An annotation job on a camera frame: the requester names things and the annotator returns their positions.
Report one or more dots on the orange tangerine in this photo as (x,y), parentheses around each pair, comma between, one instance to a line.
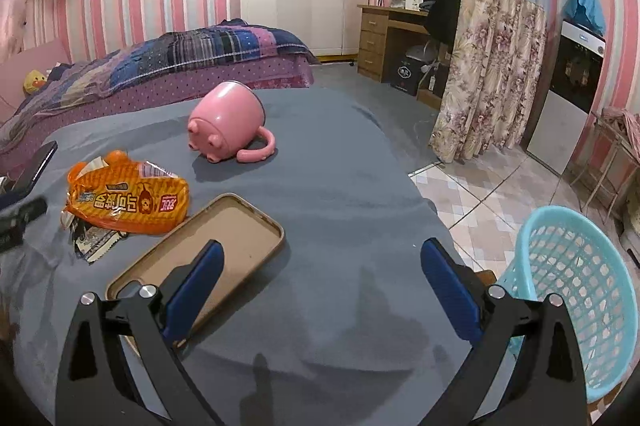
(116,157)

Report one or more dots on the pink clothes on rack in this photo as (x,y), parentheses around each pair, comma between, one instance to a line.
(625,123)

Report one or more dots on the tan phone case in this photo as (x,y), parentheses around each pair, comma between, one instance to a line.
(249,238)

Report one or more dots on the blue cloth on dispenser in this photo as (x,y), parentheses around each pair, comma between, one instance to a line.
(586,13)

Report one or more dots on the white water dispenser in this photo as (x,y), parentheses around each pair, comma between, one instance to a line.
(573,87)

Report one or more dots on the black smartphone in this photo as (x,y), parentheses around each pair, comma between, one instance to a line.
(30,175)

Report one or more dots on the patterned small wrapper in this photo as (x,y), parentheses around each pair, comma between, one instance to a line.
(90,242)

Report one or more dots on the bed with plaid quilt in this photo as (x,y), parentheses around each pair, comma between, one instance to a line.
(176,66)

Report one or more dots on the teal plastic laundry basket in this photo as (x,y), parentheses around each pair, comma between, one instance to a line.
(561,251)

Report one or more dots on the yellow duck plush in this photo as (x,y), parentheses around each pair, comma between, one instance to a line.
(34,81)

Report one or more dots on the floral curtain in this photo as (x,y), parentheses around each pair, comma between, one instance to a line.
(493,76)

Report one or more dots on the grey bed cover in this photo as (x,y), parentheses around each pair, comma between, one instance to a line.
(322,316)

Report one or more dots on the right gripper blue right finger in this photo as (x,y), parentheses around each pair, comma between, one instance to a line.
(457,288)

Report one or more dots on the pink pig mug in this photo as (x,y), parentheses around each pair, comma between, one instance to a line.
(230,122)

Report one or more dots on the wooden desk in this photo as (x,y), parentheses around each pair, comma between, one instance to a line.
(388,34)

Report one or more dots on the orange snack bag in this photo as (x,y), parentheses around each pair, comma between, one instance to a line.
(127,196)

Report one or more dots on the black box under desk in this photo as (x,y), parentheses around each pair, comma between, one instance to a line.
(406,75)

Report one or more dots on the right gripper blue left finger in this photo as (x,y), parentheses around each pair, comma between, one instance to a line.
(186,290)

